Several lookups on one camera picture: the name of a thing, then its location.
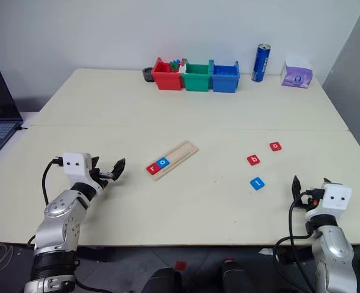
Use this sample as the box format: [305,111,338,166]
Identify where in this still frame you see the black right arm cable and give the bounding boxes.
[273,188,324,293]

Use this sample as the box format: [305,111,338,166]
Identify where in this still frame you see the blue letter tile t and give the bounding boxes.
[249,176,266,192]

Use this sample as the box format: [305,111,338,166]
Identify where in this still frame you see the wooden letter tray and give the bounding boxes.
[145,140,200,183]

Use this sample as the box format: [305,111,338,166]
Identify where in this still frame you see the blue drink can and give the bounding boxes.
[251,43,272,82]

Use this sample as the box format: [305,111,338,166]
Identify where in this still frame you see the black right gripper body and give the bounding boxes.
[295,188,324,214]

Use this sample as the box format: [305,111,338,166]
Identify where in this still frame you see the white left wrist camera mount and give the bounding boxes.
[62,152,93,184]

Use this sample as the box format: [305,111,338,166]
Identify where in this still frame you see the blue plastic bin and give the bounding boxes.
[210,60,241,93]

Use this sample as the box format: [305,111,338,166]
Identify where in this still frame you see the dark rounded shape red top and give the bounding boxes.
[218,258,256,293]

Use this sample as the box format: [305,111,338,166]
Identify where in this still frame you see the green plastic bin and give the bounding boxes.
[179,59,214,92]

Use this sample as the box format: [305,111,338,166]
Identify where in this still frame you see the red plastic bin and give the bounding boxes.
[152,57,184,92]

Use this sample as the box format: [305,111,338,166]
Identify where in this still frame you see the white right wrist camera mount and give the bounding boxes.
[304,183,353,221]

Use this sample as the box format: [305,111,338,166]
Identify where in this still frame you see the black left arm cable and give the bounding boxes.
[41,156,64,206]

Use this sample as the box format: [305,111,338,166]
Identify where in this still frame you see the dark laptop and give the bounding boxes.
[0,68,24,162]

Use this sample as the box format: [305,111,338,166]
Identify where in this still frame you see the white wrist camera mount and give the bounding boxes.
[304,183,353,221]
[62,152,93,184]

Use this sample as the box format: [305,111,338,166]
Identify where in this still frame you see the blue letter tile o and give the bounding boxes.
[154,156,171,170]

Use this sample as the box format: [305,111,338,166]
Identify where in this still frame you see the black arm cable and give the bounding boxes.
[41,156,64,206]
[273,188,324,293]

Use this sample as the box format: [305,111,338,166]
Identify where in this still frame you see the purple tissue pack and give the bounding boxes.
[280,57,314,90]

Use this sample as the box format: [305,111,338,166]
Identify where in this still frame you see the black round dish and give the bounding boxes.
[142,67,156,83]

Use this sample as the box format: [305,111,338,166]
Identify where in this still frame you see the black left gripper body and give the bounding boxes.
[88,166,114,192]

